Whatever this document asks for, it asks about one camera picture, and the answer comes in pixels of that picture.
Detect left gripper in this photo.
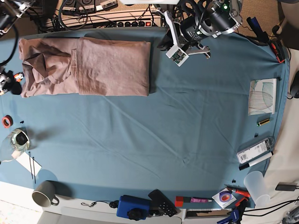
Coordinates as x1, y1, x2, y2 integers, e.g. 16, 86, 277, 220
154, 8, 211, 67

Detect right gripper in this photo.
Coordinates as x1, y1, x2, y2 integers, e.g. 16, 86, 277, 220
0, 70, 22, 95

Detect mauve T-shirt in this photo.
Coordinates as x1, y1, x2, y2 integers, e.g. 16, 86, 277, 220
19, 37, 151, 98

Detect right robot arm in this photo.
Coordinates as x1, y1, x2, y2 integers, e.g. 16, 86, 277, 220
0, 0, 34, 95

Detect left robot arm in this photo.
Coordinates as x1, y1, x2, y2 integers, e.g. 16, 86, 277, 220
155, 0, 242, 66

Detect orange utility knife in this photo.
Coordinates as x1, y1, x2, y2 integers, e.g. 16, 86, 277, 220
0, 72, 24, 96

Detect white power strip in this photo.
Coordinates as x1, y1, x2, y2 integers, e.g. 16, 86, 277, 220
46, 9, 164, 30

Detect red tape roll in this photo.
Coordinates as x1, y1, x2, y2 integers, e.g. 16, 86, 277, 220
1, 115, 13, 128

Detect white paper card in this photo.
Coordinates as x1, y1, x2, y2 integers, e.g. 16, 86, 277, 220
16, 153, 42, 176

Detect grey start foot pedal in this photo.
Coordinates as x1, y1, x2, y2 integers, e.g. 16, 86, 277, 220
78, 0, 96, 14

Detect grey mug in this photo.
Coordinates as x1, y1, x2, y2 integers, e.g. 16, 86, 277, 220
32, 181, 59, 208

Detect yellow battery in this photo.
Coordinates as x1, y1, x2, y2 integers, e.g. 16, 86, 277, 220
256, 118, 270, 126

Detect black computer mouse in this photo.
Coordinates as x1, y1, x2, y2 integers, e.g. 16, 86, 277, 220
290, 71, 299, 98

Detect clear plastic case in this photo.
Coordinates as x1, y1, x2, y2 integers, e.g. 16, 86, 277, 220
236, 137, 275, 164

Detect white black marker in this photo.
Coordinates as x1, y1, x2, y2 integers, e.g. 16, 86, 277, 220
239, 152, 274, 171

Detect blue box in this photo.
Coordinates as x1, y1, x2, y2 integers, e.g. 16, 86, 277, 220
116, 195, 151, 221

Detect red purple glue tube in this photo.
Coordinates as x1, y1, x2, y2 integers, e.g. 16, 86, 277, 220
175, 196, 212, 207

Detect translucent plastic cup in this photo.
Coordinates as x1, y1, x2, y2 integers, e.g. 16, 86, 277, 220
243, 171, 271, 207

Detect red black pliers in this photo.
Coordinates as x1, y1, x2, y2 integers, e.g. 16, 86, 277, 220
226, 186, 250, 198

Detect disc in paper sleeve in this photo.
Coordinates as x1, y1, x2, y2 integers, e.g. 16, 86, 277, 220
212, 188, 236, 209

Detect black remote control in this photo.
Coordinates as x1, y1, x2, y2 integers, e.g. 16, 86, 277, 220
148, 189, 178, 217

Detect blue clamp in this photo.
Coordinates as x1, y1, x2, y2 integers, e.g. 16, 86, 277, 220
217, 197, 249, 224

